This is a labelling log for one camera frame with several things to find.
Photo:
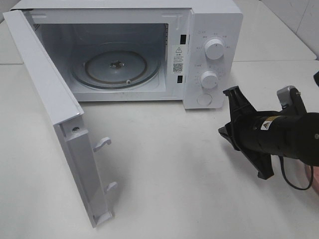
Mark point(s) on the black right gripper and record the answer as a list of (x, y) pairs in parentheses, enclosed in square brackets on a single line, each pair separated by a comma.
[(239, 132)]

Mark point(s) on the round white door button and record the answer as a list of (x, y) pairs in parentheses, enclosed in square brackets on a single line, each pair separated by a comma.
[(204, 99)]

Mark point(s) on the pink round plate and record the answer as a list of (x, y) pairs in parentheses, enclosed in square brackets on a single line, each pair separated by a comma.
[(315, 184)]

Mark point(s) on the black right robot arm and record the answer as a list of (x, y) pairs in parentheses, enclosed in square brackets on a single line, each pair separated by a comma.
[(291, 132)]

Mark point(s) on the lower white timer knob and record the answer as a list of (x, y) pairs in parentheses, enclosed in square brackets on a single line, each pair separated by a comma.
[(209, 80)]

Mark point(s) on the upper white power knob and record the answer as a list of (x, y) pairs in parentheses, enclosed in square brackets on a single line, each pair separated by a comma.
[(214, 48)]

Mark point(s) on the white microwave oven body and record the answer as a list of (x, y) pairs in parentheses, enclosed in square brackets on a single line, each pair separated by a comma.
[(174, 31)]

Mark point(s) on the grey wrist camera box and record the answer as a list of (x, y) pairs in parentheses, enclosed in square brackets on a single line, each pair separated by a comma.
[(287, 96)]

